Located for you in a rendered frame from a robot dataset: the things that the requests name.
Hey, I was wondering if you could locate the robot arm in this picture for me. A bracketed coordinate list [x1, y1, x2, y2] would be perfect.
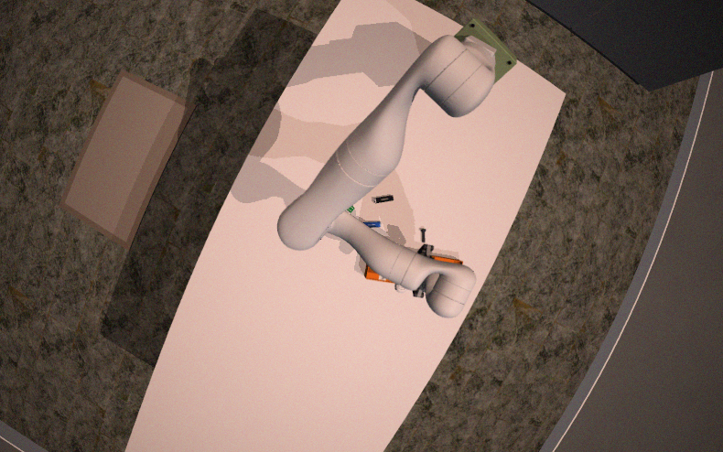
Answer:
[277, 35, 496, 318]

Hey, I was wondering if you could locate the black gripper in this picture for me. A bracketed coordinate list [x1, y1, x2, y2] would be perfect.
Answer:
[413, 244, 434, 298]

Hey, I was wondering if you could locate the orange rack of three bins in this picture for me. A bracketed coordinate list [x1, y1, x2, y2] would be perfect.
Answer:
[364, 256, 461, 284]

